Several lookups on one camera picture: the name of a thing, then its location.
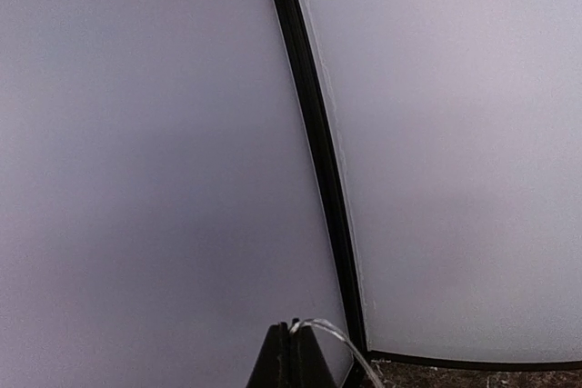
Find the black left corner post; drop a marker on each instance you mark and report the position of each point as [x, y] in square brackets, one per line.
[300, 55]

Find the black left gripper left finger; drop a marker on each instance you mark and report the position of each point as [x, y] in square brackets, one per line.
[272, 366]

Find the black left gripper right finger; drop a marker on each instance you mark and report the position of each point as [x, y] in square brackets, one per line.
[308, 367]

